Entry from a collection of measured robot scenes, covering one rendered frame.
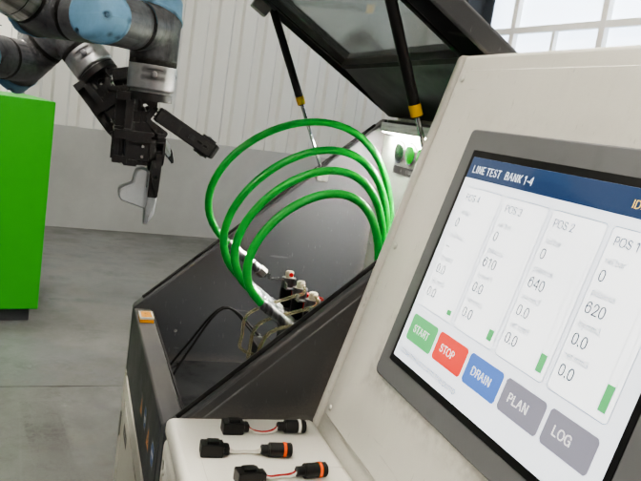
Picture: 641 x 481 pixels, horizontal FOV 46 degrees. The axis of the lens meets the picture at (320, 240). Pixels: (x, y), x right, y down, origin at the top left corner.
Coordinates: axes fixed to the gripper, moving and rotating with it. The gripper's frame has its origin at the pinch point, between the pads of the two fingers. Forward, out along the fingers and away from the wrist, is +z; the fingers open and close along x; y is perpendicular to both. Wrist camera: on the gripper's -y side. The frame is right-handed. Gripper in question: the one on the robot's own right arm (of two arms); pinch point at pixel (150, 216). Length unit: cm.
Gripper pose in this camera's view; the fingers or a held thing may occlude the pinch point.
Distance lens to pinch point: 127.5
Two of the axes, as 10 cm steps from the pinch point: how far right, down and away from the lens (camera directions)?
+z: -1.4, 9.8, 1.6
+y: -9.4, -0.9, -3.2
